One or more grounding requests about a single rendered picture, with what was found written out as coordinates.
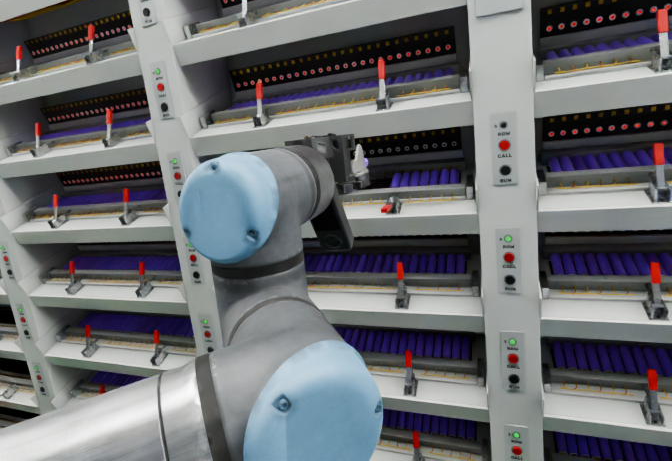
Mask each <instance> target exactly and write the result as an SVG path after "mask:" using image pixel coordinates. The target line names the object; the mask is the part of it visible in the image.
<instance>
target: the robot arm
mask: <svg viewBox="0 0 672 461"><path fill-rule="evenodd" d="M348 137H350V143H351V148H349V147H348V146H349V139H348ZM284 142H285V147H278V148H273V149H268V150H261V151H254V152H232V153H228V154H225V155H223V156H221V157H219V158H215V159H211V160H209V161H206V162H204V163H203V164H201V165H199V166H198V167H197V168H196V169H195V170H194V171H193V172H192V173H191V174H190V175H189V177H188V178H187V180H186V182H185V184H184V186H183V188H182V191H181V195H180V200H179V217H180V222H181V226H182V229H183V231H184V233H185V235H186V237H187V239H188V241H189V243H190V244H191V246H192V247H193V248H194V249H195V250H196V251H197V252H198V253H199V254H201V255H202V256H203V257H205V258H207V259H209V260H210V262H211V268H212V276H213V283H214V289H215V295H216V302H217V308H218V314H219V321H220V327H221V333H222V340H223V344H222V348H221V349H219V350H216V351H213V352H210V353H207V354H204V355H201V356H198V357H195V358H193V359H191V360H189V361H188V362H187V363H186V364H185V365H184V366H181V367H178V368H175V369H172V370H169V371H166V372H163V373H161V374H158V375H155V376H152V377H149V378H146V379H143V380H141V381H138V382H135V383H132V384H129V385H126V386H123V387H120V388H118V389H115V390H112V391H109V392H106V393H103V394H100V395H98V396H95V397H92V398H89V399H86V400H83V401H80V402H78V403H75V404H72V405H69V406H66V407H63V408H60V409H57V410H55V411H52V412H49V413H46V414H43V415H40V416H37V417H35V418H32V419H29V420H26V421H23V422H20V423H17V424H14V425H12V426H9V427H6V428H3V429H0V461H369V460H370V459H371V457H372V455H373V453H374V451H375V449H376V446H377V443H378V440H379V437H380V433H381V429H382V423H383V404H382V398H381V394H380V391H379V388H378V386H377V384H376V382H375V380H374V378H373V377H372V375H371V374H370V373H369V371H368V370H367V367H366V365H365V362H364V360H363V359H362V357H361V356H360V354H359V353H358V352H357V351H356V350H355V349H354V348H353V347H352V346H350V345H349V344H347V343H346V342H345V341H344V339H343V338H342V337H341V336H340V335H339V333H338V332H337V331H336V330H335V329H334V327H333V326H332V325H331V324H330V323H329V321H328V320H327V319H326V318H325V316H324V314H323V313H322V312H321V311H320V309H319V308H318V307H317V306H316V305H315V303H314V302H313V301H312V300H311V299H310V298H309V294H308V289H307V280H306V271H305V261H304V253H303V242H302V234H301V225H302V224H304V223H306V222H307V221H309V220H310V222H311V225H312V227H313V229H314V232H315V234H316V236H317V239H318V241H319V243H320V246H321V248H322V249H323V250H349V249H351V248H352V245H353V241H354V236H353V233H352V230H351V227H350V225H349V222H348V219H347V216H346V213H345V210H344V208H343V205H342V202H341V199H340V196H341V195H347V194H351V193H354V192H356V191H357V190H356V189H362V188H363V187H366V186H369V185H370V176H369V171H368V169H367V168H366V166H365V160H364V155H363V150H362V146H361V145H360V144H358V145H357V146H356V147H355V137H354V133H353V134H345V135H335V134H332V133H328V135H323V136H316V135H313V136H310V137H309V136H305V137H304V139H300V140H292V141H284ZM339 149H340V150H339ZM355 149H356V153H355V159H354V160H352V161H351V158H350V151H351V150H355ZM350 161H351V162H350Z"/></svg>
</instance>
